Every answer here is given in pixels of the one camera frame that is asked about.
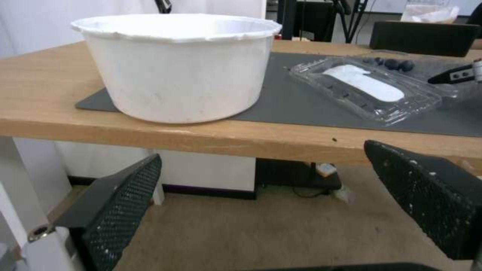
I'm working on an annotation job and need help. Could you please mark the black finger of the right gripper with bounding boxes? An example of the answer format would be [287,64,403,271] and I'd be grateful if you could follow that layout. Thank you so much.
[427,58,482,85]

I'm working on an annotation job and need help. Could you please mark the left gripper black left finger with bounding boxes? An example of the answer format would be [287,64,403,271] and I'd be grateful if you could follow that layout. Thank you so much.
[14,154,163,271]

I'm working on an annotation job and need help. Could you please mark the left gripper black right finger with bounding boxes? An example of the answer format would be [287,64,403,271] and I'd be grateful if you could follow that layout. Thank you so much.
[363,140,482,260]

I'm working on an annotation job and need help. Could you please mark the clear bag with white contents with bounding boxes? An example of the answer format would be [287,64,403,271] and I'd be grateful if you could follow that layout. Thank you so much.
[400,3,461,24]

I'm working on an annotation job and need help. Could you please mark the clear plastic takeout container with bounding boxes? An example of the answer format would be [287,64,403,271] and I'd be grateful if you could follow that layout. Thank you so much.
[288,49,461,128]

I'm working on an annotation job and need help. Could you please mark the white round takeout bag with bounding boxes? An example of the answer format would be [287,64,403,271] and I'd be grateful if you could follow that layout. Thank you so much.
[70,14,283,125]

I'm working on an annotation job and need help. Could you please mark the black rectangular box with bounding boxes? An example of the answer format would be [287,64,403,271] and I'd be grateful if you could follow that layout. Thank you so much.
[368,20,482,58]

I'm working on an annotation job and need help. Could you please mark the small white orange block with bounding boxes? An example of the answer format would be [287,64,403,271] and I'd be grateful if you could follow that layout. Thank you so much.
[317,163,337,177]

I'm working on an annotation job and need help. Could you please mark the black tripod legs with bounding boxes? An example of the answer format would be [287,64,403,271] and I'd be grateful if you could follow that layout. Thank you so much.
[331,0,372,43]

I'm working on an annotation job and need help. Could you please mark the black stand base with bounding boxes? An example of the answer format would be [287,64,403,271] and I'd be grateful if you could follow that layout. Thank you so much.
[255,159,343,196]

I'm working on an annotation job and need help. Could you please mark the dark grey table mat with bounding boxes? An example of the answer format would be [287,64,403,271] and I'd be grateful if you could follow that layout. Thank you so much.
[75,52,482,136]

